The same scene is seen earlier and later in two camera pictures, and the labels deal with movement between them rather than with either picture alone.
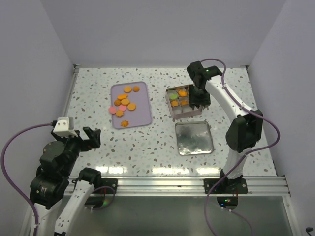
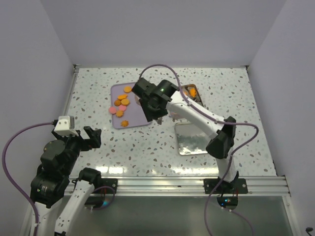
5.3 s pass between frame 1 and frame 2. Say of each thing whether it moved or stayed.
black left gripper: stayed
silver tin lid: stayed
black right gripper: moved
